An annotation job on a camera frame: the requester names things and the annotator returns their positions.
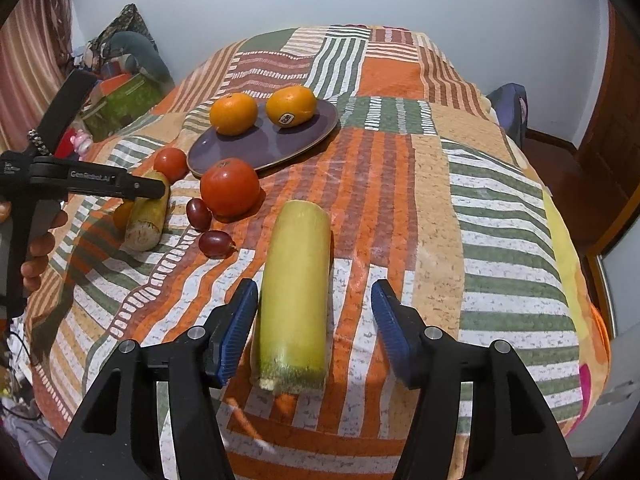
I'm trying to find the grey cushion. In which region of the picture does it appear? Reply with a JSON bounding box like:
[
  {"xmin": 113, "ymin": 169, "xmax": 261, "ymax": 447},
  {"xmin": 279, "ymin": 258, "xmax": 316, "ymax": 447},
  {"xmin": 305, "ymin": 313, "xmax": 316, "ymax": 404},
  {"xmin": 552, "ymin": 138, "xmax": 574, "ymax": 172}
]
[{"xmin": 107, "ymin": 31, "xmax": 176, "ymax": 96}]

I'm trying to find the plain orange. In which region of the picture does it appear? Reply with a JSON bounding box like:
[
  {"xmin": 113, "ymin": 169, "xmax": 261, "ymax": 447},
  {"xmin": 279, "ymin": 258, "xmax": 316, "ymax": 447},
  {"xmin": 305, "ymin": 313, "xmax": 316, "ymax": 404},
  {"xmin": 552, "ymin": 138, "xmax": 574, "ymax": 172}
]
[{"xmin": 209, "ymin": 92, "xmax": 259, "ymax": 136}]

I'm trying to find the small red tomato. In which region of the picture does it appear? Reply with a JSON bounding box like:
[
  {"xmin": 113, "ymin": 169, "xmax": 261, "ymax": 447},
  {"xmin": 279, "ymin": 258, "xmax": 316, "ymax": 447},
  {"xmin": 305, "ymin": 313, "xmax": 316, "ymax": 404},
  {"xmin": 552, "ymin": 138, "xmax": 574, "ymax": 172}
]
[{"xmin": 153, "ymin": 147, "xmax": 189, "ymax": 184}]

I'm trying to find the blue bag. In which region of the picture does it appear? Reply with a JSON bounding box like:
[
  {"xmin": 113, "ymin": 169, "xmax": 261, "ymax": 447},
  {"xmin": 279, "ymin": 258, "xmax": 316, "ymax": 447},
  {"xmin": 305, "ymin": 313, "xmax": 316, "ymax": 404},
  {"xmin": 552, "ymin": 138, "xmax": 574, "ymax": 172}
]
[{"xmin": 486, "ymin": 82, "xmax": 529, "ymax": 149}]

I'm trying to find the small yellow zucchini piece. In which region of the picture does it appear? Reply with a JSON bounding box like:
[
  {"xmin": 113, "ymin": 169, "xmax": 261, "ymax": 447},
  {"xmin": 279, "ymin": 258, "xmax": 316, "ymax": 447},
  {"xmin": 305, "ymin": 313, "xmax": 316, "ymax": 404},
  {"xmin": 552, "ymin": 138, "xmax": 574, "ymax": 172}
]
[{"xmin": 124, "ymin": 171, "xmax": 171, "ymax": 252}]

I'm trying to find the small orange fruit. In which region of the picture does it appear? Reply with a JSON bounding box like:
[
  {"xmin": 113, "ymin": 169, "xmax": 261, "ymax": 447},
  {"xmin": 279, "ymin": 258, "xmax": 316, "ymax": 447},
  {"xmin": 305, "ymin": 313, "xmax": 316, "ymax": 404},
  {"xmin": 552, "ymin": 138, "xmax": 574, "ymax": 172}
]
[{"xmin": 112, "ymin": 199, "xmax": 136, "ymax": 232}]

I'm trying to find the person's left hand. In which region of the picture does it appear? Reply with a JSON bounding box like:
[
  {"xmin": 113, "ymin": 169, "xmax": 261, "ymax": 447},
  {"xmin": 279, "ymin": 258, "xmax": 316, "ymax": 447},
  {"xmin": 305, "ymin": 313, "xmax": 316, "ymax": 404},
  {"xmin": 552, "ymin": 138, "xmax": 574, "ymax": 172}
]
[{"xmin": 20, "ymin": 209, "xmax": 69, "ymax": 294}]

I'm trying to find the striped curtain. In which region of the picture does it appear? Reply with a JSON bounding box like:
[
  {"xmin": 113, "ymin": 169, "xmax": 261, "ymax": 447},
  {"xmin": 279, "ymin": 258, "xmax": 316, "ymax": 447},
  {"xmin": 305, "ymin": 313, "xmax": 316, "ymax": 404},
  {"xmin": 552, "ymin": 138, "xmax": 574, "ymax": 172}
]
[{"xmin": 0, "ymin": 0, "xmax": 76, "ymax": 153}]

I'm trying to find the large yellow-green zucchini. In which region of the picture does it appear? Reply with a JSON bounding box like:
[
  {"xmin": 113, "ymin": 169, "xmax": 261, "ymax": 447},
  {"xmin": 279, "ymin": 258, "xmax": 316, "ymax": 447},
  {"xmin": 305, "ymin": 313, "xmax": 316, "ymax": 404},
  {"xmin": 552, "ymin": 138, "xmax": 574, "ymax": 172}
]
[{"xmin": 250, "ymin": 200, "xmax": 333, "ymax": 394}]

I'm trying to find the patterned dark pillow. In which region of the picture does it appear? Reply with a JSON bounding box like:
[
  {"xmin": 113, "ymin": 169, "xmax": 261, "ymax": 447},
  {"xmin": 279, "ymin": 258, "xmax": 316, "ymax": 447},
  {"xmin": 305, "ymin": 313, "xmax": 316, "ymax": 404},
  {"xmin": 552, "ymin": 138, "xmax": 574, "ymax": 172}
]
[{"xmin": 92, "ymin": 4, "xmax": 161, "ymax": 56}]

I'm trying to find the purple oval plate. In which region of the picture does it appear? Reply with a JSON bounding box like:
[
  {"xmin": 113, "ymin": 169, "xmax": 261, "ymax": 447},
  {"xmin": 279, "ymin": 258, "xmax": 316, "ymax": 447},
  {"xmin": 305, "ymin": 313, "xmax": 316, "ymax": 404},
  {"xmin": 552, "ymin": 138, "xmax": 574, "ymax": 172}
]
[{"xmin": 186, "ymin": 96, "xmax": 341, "ymax": 178}]

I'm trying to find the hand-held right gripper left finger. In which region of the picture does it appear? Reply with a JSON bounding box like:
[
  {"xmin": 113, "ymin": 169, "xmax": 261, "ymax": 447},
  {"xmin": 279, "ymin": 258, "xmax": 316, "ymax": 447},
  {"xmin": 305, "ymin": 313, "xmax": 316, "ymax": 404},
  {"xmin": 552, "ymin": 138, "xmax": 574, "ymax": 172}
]
[{"xmin": 47, "ymin": 278, "xmax": 260, "ymax": 480}]

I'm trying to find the pink toy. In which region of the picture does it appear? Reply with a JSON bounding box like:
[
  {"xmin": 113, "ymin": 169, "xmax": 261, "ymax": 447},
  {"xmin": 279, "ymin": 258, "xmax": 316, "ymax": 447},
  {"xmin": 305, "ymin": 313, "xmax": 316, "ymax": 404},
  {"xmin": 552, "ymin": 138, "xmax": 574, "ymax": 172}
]
[{"xmin": 55, "ymin": 127, "xmax": 94, "ymax": 161}]

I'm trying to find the orange with sticker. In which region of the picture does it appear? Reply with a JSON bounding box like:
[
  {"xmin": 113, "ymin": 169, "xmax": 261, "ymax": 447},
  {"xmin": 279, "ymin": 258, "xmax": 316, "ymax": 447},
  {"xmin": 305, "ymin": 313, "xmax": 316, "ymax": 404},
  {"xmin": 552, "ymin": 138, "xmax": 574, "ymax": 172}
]
[{"xmin": 265, "ymin": 86, "xmax": 318, "ymax": 129}]

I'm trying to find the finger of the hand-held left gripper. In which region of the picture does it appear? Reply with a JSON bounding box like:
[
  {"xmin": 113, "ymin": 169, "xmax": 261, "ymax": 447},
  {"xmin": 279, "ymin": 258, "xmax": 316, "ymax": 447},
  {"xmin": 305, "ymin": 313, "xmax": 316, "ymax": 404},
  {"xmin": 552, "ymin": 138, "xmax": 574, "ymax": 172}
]
[{"xmin": 120, "ymin": 172, "xmax": 167, "ymax": 200}]

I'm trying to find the dark red grape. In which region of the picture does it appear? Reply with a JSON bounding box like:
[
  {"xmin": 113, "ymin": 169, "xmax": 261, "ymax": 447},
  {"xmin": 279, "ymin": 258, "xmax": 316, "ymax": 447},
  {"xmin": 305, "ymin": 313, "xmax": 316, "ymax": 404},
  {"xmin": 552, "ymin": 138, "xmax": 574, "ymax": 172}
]
[
  {"xmin": 198, "ymin": 230, "xmax": 236, "ymax": 259},
  {"xmin": 186, "ymin": 198, "xmax": 213, "ymax": 232}
]

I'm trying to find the large red tomato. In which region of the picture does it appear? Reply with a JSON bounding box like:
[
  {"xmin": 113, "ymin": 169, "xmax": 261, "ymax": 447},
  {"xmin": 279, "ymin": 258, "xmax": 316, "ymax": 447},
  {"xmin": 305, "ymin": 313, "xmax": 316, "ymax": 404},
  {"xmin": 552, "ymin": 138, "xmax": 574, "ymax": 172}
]
[{"xmin": 200, "ymin": 158, "xmax": 261, "ymax": 218}]

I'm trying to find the white cabinet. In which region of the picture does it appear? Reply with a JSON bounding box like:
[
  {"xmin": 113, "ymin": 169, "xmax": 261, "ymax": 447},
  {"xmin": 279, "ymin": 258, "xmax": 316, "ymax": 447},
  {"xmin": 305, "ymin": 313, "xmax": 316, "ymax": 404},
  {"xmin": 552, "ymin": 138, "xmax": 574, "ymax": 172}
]
[{"xmin": 570, "ymin": 250, "xmax": 640, "ymax": 461}]

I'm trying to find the wooden door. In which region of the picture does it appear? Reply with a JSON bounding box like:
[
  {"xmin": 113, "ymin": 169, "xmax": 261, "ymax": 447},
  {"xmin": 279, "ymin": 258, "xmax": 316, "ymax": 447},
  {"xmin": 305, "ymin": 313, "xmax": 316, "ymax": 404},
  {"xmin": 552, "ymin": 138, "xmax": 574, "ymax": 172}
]
[{"xmin": 575, "ymin": 5, "xmax": 640, "ymax": 261}]

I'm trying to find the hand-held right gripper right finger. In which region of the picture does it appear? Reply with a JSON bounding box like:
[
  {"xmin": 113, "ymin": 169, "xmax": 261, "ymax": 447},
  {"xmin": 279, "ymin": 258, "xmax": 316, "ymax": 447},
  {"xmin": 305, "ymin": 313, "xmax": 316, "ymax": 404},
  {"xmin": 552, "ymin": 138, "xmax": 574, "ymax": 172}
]
[{"xmin": 371, "ymin": 279, "xmax": 583, "ymax": 480}]

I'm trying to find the green cardboard box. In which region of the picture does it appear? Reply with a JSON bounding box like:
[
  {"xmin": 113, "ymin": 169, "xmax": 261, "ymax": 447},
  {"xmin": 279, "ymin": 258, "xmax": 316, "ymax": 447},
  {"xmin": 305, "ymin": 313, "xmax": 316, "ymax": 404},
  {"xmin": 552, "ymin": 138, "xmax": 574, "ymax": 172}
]
[{"xmin": 80, "ymin": 72, "xmax": 166, "ymax": 143}]

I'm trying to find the striped patchwork blanket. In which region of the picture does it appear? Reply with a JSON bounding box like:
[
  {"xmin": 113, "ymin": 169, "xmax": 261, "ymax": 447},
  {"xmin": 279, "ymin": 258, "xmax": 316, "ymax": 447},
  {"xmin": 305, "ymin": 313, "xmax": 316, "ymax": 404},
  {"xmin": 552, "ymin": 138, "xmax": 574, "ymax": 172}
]
[{"xmin": 22, "ymin": 24, "xmax": 612, "ymax": 453}]

